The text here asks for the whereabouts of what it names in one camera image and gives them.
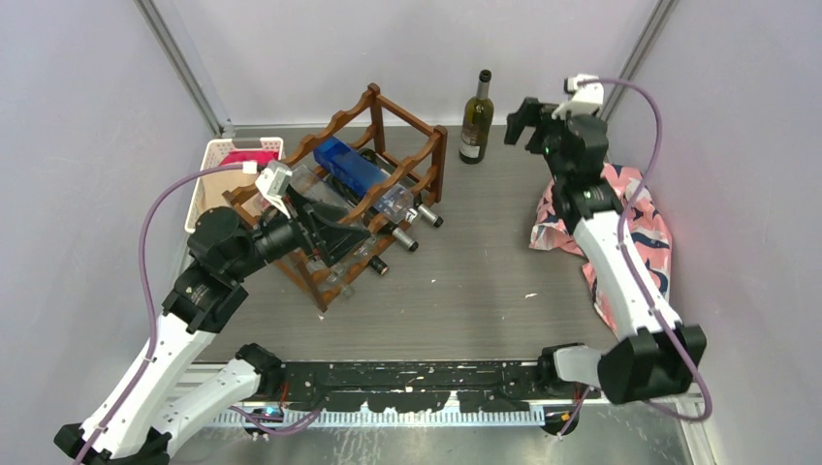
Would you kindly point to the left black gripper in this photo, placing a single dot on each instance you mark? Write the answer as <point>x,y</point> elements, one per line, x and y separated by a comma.
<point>331,242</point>

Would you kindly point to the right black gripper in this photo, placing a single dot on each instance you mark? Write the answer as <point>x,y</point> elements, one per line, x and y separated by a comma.
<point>531,112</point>

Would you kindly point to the brown wooden wine rack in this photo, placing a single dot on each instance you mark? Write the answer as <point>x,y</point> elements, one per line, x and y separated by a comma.
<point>360,127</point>

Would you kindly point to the clear slim glass bottle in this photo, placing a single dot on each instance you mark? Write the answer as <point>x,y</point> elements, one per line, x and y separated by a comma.
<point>314,278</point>

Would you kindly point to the clear square slim bottle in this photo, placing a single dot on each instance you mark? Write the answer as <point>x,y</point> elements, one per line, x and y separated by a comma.
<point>310,185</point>

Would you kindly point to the dark wine bottle cream label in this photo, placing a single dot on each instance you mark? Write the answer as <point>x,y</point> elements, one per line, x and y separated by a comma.
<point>400,235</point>

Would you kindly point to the olive green wine bottle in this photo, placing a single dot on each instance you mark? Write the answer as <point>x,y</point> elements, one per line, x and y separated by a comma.
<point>477,119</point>

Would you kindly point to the blue clear square bottle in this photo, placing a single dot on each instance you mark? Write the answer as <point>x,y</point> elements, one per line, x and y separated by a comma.
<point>348,166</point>

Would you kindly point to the dark green wine bottle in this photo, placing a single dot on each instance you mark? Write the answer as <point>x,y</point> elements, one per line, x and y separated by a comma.
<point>430,216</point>

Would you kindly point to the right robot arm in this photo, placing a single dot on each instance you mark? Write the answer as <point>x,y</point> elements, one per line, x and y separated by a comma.
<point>656,355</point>

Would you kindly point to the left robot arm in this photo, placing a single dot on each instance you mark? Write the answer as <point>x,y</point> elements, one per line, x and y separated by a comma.
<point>139,423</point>

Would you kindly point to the beige cloth in basket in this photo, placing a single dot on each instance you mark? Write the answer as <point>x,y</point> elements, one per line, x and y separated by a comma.
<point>212,187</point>

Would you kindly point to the white perforated plastic basket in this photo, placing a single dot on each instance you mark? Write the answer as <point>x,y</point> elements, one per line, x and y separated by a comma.
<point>215,152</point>

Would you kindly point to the pink shark print cloth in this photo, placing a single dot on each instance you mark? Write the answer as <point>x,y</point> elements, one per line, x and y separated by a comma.
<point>645,224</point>

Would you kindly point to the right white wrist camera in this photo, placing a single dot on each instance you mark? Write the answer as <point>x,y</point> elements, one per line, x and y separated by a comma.
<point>585,96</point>

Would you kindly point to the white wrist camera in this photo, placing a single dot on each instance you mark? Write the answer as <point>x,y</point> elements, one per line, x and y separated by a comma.
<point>272,183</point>
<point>585,96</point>

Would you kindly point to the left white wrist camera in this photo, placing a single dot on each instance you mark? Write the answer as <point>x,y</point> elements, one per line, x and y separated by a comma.
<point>272,183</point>

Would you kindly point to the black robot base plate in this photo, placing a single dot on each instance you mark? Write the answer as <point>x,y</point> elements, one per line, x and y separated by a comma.
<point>479,386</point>

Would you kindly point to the white slotted cable duct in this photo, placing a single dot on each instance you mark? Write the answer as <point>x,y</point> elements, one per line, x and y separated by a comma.
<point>450,416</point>

